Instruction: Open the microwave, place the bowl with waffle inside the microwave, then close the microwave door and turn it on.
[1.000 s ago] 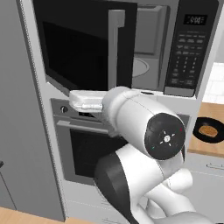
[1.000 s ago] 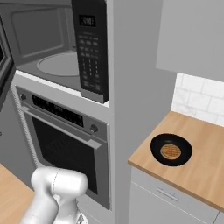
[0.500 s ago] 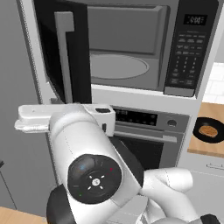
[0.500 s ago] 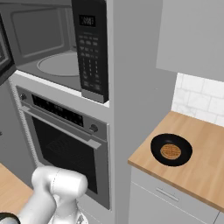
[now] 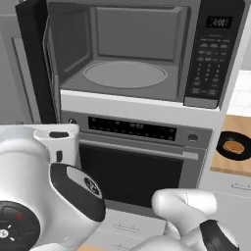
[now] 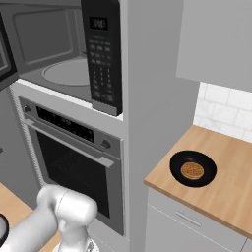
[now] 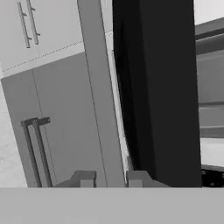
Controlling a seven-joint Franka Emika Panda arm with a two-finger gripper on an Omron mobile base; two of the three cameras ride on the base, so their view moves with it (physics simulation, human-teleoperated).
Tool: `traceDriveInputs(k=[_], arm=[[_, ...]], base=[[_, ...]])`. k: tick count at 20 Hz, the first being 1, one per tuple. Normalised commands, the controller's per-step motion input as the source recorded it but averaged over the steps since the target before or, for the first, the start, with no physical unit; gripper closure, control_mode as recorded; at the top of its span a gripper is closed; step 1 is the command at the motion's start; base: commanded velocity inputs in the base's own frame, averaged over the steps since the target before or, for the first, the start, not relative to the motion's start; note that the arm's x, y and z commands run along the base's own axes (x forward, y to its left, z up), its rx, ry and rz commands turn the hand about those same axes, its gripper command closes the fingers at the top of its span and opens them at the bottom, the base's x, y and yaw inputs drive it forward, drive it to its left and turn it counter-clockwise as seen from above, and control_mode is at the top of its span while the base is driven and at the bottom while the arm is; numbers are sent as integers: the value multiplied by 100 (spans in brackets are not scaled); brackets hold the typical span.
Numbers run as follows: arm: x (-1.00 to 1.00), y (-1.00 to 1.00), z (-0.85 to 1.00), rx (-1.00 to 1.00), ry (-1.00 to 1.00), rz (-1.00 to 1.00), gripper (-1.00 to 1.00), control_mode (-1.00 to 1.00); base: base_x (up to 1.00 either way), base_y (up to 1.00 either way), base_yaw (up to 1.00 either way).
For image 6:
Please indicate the dark oven knob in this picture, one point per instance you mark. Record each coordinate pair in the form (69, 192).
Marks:
(27, 109)
(105, 143)

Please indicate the grey drawer front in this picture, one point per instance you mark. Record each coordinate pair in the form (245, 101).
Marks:
(164, 205)

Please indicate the round brown waffle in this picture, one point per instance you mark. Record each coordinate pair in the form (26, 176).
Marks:
(192, 170)

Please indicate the grey microwave turntable plate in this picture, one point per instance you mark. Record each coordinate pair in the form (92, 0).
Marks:
(65, 73)

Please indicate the grey microwave oven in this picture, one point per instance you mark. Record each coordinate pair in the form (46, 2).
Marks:
(104, 49)

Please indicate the black glass oven door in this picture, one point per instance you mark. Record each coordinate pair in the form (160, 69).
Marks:
(75, 167)

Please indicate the grey base cupboard door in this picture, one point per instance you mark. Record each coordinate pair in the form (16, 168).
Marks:
(167, 234)

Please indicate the grey tall appliance cabinet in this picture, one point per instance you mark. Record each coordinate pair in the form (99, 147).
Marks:
(154, 98)

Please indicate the black microwave door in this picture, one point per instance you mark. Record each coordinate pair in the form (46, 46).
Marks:
(7, 65)

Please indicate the grey wall cupboard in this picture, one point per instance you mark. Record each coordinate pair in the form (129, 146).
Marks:
(216, 39)

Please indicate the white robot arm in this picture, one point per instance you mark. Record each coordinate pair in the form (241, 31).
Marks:
(49, 213)

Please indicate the stainless steel built-in oven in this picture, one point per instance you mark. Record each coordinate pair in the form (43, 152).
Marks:
(65, 124)

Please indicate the black bowl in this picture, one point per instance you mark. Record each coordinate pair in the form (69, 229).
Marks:
(183, 159)

